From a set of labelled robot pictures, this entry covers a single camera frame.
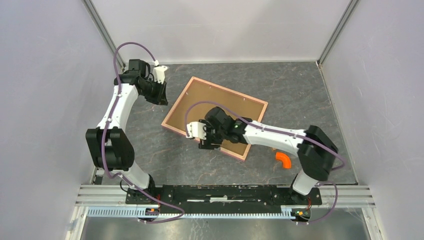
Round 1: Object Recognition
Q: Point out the slotted aluminium cable duct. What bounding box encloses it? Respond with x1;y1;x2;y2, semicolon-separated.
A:
86;206;294;220

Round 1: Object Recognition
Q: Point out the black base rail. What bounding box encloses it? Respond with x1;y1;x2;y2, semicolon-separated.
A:
125;184;323;215

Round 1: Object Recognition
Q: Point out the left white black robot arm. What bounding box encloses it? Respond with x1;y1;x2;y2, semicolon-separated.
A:
85;59;169;204

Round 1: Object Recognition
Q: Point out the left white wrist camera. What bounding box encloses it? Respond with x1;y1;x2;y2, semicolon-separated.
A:
152;60;169;85

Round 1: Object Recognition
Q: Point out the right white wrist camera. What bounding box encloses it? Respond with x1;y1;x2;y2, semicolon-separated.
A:
186;121;207;140

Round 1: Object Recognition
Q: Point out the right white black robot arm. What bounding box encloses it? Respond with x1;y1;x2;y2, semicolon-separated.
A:
186;106;339;204

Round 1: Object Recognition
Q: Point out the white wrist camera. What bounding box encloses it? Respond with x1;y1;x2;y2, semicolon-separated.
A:
186;121;207;140
152;60;169;85

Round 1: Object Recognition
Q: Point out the pink wooden photo frame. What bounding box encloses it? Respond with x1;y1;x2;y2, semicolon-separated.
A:
160;76;269;163

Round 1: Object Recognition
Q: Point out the orange curved pipe piece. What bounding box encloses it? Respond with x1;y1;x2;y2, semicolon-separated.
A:
275;152;292;169

